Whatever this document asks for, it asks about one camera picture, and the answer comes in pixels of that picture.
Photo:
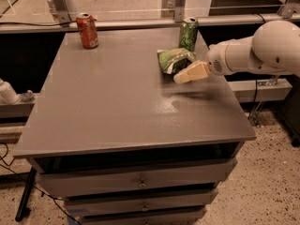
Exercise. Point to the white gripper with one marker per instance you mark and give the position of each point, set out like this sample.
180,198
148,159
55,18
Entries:
216,59

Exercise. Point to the green jalapeno chip bag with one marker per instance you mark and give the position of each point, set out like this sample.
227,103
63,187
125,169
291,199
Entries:
174,60

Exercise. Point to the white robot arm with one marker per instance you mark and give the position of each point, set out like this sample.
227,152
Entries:
273,49

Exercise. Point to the green soda can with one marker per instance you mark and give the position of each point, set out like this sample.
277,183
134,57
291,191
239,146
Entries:
188,33

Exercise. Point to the orange soda can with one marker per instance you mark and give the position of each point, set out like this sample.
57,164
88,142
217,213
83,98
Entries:
87,29

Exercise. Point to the grey drawer cabinet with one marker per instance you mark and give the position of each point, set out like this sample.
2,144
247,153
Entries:
111,108

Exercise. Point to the top grey drawer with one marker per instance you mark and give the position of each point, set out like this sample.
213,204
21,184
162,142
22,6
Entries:
72,184

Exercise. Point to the grey drawer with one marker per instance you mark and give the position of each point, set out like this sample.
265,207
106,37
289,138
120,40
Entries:
140,201
72,184
148,218

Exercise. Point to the middle grey drawer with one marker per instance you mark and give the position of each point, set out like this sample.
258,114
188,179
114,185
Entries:
140,201

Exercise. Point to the bottom grey drawer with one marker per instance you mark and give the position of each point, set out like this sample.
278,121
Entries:
148,218

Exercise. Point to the black metal leg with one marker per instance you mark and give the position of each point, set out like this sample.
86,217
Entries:
25,195

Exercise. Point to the metal rail frame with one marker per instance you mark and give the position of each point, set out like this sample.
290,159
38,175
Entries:
28,16

